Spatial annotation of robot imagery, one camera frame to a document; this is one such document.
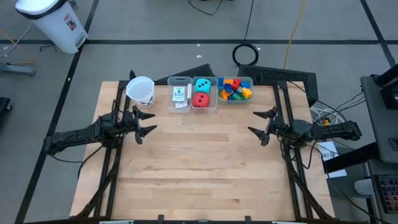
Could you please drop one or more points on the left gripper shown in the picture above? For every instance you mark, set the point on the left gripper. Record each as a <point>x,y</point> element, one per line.
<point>129,123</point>

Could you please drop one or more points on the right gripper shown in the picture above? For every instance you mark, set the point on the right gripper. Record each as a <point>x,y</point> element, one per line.
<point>278,130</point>

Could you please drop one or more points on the yellow toy block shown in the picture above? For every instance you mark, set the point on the yellow toy block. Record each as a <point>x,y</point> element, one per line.
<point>247,92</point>

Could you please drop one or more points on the green toy block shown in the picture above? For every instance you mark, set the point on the green toy block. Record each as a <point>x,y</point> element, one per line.
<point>219,93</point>
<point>237,96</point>

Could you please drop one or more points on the mint card pack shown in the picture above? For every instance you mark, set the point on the mint card pack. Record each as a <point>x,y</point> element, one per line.
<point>178,94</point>

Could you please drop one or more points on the red toy block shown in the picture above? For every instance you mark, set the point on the red toy block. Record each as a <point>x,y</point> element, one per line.
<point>236,84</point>

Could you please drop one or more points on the red foam die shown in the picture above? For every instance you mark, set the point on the red foam die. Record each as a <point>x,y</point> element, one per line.
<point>200,100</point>

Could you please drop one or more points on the teal foam die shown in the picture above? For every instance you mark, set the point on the teal foam die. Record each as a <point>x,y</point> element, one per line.
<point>202,85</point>

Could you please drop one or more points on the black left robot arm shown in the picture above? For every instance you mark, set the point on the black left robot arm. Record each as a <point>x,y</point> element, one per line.
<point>77,135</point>

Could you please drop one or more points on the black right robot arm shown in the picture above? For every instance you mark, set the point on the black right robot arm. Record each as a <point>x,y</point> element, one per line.
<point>335,132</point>

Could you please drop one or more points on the wide clear plastic bin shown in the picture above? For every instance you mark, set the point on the wide clear plastic bin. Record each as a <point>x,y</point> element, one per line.
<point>251,101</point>

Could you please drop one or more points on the narrow clear plastic bin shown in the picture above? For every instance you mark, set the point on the narrow clear plastic bin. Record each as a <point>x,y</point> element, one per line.
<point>169,105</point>
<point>214,102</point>

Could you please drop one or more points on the white jack-o'-lantern bucket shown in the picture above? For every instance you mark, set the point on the white jack-o'-lantern bucket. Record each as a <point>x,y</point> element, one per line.
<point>140,90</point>

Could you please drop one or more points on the white paper sheet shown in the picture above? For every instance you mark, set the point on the white paper sheet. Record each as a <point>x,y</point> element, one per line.
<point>329,154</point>

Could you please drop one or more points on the black support beam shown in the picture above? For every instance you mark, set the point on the black support beam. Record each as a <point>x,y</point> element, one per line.
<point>351,158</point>

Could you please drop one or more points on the black table clamp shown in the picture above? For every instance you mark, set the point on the black table clamp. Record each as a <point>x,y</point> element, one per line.
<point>160,218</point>
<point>247,218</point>

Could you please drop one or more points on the dark grey equipment cart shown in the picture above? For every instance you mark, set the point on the dark grey equipment cart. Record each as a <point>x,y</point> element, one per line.
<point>379,124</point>

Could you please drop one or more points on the white rounded device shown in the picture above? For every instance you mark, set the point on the white rounded device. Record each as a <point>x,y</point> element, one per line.
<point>363,186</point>

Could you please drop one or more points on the black equipment box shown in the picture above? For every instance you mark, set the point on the black equipment box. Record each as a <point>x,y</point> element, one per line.
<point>390,93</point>

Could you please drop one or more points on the white step trash can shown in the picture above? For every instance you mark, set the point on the white step trash can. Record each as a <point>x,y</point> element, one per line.
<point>56,25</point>

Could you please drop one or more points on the grey stand foot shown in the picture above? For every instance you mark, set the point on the grey stand foot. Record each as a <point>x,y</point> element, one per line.
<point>18,69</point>

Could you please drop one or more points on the black chair base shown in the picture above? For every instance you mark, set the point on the black chair base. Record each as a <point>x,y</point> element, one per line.
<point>3,107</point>

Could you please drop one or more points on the backlit computer keyboard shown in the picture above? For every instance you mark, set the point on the backlit computer keyboard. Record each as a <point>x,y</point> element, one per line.
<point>388,193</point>

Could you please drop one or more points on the black aluminium rig frame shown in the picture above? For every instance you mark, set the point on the black aluminium rig frame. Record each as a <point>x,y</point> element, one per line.
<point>121,84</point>

